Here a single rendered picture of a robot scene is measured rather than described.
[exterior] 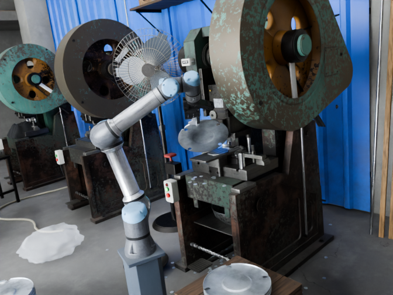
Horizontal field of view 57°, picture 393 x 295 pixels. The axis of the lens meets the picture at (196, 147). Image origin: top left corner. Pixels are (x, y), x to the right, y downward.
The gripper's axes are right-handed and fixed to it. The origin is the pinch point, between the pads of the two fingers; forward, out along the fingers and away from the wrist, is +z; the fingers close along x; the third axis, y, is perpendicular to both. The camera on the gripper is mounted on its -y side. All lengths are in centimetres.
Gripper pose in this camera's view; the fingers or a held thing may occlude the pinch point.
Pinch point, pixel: (197, 123)
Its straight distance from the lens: 199.0
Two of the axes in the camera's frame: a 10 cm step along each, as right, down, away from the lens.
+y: -9.9, 1.3, -0.6
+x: 1.4, 7.9, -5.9
